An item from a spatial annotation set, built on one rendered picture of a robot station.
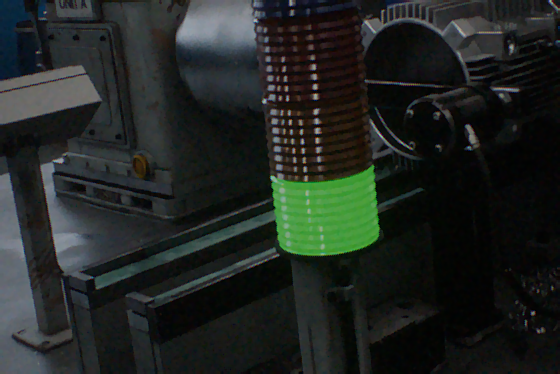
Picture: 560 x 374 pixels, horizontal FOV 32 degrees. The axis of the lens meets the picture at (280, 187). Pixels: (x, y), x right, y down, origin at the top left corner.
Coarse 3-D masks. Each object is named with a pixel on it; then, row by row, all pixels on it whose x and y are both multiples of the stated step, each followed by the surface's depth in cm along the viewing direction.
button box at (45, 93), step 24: (48, 72) 102; (72, 72) 104; (0, 96) 98; (24, 96) 99; (48, 96) 101; (72, 96) 102; (96, 96) 104; (0, 120) 96; (24, 120) 98; (48, 120) 101; (72, 120) 104; (0, 144) 100
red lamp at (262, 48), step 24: (264, 24) 52; (288, 24) 51; (312, 24) 51; (336, 24) 51; (360, 24) 54; (264, 48) 53; (288, 48) 51; (312, 48) 51; (336, 48) 52; (360, 48) 53; (264, 72) 53; (288, 72) 52; (312, 72) 52; (336, 72) 52; (360, 72) 53; (264, 96) 54; (288, 96) 52; (312, 96) 52; (336, 96) 52
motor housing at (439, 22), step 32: (416, 0) 107; (448, 0) 107; (384, 32) 109; (416, 32) 115; (544, 32) 108; (384, 64) 114; (416, 64) 119; (448, 64) 123; (480, 64) 102; (512, 64) 105; (544, 64) 108; (544, 96) 109; (384, 128) 114; (416, 160) 110
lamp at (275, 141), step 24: (360, 96) 53; (264, 120) 55; (288, 120) 53; (312, 120) 52; (336, 120) 52; (360, 120) 53; (288, 144) 53; (312, 144) 53; (336, 144) 53; (360, 144) 54; (288, 168) 54; (312, 168) 53; (336, 168) 53; (360, 168) 54
